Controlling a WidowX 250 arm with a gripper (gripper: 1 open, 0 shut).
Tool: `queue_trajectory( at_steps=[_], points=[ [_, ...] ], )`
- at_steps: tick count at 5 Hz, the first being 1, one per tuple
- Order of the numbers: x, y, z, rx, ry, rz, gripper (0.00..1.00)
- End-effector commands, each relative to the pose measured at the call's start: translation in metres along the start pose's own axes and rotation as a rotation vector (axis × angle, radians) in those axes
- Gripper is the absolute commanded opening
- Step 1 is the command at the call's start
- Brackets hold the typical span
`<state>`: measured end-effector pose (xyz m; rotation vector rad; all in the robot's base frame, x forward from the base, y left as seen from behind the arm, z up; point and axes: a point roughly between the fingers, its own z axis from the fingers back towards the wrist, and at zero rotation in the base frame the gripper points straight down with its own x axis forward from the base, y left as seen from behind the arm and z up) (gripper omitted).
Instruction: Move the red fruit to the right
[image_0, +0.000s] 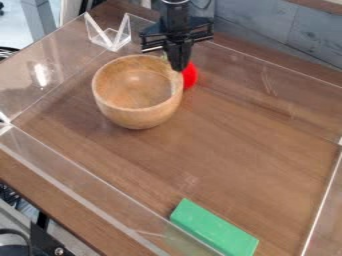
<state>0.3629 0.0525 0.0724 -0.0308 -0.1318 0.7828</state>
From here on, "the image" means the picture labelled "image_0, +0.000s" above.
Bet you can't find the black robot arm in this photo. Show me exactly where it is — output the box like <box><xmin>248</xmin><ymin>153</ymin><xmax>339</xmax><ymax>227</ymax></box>
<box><xmin>138</xmin><ymin>0</ymin><xmax>213</xmax><ymax>72</ymax></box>

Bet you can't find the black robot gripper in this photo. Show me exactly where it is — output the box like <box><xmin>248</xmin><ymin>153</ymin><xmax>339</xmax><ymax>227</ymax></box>
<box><xmin>138</xmin><ymin>22</ymin><xmax>213</xmax><ymax>71</ymax></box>

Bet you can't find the black metal table bracket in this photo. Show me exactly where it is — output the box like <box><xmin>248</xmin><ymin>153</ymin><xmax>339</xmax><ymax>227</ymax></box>
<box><xmin>29</xmin><ymin>213</ymin><xmax>74</xmax><ymax>256</ymax></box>

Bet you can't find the wooden bowl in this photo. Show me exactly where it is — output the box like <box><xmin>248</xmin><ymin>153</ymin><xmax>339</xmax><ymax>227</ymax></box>
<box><xmin>90</xmin><ymin>54</ymin><xmax>183</xmax><ymax>130</ymax></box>

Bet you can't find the clear acrylic tray enclosure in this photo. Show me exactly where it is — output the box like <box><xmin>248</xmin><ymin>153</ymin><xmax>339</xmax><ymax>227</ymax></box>
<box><xmin>0</xmin><ymin>20</ymin><xmax>342</xmax><ymax>256</ymax></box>

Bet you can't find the black cable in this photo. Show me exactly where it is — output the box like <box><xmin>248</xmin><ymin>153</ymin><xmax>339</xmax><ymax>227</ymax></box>
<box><xmin>0</xmin><ymin>228</ymin><xmax>32</xmax><ymax>256</ymax></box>

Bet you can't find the red plush strawberry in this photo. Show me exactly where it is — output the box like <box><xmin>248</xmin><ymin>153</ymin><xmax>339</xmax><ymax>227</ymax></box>
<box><xmin>160</xmin><ymin>49</ymin><xmax>200</xmax><ymax>91</ymax></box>

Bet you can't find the green rectangular block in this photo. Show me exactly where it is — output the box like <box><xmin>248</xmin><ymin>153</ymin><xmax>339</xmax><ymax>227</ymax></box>
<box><xmin>169</xmin><ymin>198</ymin><xmax>259</xmax><ymax>256</ymax></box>

